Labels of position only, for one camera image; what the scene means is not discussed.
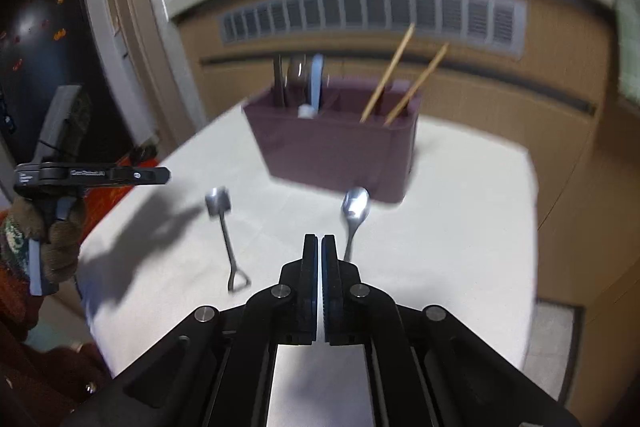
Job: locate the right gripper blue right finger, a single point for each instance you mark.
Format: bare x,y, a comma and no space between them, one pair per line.
343,294

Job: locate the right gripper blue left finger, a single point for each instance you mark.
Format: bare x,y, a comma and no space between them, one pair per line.
295,297

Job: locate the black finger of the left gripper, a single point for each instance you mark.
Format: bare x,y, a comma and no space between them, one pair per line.
143,176

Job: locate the smiley handle steel spoon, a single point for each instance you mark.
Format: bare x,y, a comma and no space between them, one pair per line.
355,210

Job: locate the shovel shaped steel spoon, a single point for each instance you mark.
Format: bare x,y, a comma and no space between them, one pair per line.
218,204

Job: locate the small black spoon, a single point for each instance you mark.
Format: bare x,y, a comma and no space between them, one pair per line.
278,92

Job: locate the wooden chopstick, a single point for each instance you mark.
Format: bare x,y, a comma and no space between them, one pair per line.
376,94
417,85

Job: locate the blue plastic spoon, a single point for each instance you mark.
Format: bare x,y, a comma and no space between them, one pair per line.
316,82

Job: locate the white plastic spoon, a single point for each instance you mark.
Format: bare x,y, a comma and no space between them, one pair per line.
306,111

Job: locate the left gloved hand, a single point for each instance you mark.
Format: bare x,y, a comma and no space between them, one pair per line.
59,243

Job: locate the white tablecloth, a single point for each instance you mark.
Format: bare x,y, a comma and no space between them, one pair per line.
465,237

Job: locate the maroon plastic utensil holder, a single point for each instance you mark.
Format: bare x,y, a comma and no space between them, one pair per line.
334,149

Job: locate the grey ventilation grille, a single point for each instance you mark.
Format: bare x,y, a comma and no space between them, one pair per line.
495,25

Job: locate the green checked towel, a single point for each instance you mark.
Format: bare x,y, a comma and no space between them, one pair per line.
628,33

